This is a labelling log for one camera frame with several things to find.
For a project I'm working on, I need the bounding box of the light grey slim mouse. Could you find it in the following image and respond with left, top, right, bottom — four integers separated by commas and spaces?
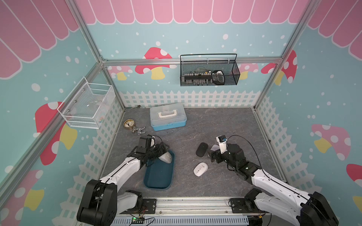
211, 145, 220, 152

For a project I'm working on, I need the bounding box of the silver grey mouse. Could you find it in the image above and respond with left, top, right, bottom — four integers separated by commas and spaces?
159, 152, 173, 164

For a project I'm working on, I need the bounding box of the black mouse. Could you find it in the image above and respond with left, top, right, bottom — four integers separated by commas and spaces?
196, 142, 208, 157

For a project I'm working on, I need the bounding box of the white rounded mouse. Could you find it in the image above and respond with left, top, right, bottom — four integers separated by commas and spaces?
193, 163, 208, 177

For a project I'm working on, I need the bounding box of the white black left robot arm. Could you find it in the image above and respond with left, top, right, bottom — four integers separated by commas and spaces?
76, 135, 172, 226

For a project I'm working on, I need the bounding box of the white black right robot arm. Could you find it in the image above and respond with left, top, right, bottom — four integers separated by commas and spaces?
208, 144, 339, 226

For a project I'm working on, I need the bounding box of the dark teal storage tray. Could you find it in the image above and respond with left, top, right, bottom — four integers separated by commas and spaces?
143, 151, 174, 190

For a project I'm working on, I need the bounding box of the blue box with clear lid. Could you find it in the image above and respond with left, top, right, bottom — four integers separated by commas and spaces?
150, 103, 187, 131

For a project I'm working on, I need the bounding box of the chrome metal faucet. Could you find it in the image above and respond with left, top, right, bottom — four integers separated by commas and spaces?
132, 126, 146, 135

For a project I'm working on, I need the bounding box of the green lit circuit board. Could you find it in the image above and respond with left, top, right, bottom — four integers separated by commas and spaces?
130, 217, 145, 225

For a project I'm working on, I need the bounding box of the black device in basket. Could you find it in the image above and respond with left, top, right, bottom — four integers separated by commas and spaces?
212, 71, 225, 85

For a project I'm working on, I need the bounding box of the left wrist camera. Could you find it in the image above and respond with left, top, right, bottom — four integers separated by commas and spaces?
138, 135, 155, 149

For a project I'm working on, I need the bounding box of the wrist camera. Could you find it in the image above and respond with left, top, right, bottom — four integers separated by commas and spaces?
216, 135, 227, 154
138, 135, 155, 149

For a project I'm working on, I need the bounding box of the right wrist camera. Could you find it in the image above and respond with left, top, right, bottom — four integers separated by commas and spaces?
216, 135, 227, 154

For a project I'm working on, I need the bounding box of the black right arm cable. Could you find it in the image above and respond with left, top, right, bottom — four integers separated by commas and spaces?
226, 135, 283, 187

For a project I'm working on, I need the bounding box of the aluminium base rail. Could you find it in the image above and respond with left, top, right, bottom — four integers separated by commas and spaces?
112, 197, 272, 226

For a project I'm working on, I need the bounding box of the white wire wall basket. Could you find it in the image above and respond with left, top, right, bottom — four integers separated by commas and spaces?
58, 78, 116, 129

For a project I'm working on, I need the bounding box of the black wire wall basket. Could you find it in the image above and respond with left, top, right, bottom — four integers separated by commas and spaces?
180, 53, 240, 86

